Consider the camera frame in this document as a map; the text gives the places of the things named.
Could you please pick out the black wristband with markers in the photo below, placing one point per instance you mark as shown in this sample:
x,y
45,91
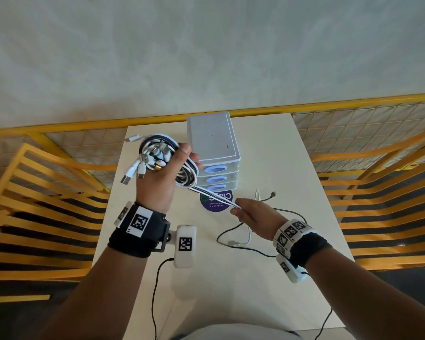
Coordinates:
x,y
310,244
131,240

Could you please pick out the person's left thumb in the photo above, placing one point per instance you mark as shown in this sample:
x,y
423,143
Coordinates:
x,y
182,154

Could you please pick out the white plastic drawer unit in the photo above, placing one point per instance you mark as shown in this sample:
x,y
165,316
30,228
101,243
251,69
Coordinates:
x,y
212,141

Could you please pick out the person's right forearm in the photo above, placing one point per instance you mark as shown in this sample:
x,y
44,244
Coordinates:
x,y
368,297

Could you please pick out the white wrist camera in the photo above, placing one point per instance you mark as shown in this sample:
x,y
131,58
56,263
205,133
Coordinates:
x,y
290,270
185,246

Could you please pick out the person's right hand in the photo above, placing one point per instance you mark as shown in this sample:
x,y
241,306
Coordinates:
x,y
260,217

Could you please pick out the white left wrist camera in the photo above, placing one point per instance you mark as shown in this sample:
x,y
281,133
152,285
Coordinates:
x,y
185,246

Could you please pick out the person's left forearm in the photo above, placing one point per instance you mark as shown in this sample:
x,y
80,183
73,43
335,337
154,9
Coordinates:
x,y
102,297

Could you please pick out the yellow slatted bench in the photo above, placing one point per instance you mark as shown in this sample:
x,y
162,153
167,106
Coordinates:
x,y
375,223
21,241

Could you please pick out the person's right thumb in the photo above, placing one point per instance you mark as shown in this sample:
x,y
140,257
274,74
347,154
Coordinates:
x,y
245,202

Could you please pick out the black right wristband with markers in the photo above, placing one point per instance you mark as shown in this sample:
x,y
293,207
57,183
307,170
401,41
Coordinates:
x,y
310,244

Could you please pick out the yellow metal mesh fence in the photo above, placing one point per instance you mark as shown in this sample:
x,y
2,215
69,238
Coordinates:
x,y
56,126

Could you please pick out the purple round sticker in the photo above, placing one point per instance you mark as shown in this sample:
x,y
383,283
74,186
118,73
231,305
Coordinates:
x,y
212,203

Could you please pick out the black left wristband with markers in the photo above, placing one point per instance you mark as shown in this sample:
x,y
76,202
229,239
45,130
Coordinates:
x,y
131,240

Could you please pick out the person's white shirt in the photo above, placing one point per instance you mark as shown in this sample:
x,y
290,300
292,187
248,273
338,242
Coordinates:
x,y
240,332

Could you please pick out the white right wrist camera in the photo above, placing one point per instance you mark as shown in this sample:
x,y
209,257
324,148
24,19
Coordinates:
x,y
290,270

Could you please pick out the person's left hand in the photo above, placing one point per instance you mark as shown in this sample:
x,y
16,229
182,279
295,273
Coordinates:
x,y
157,187

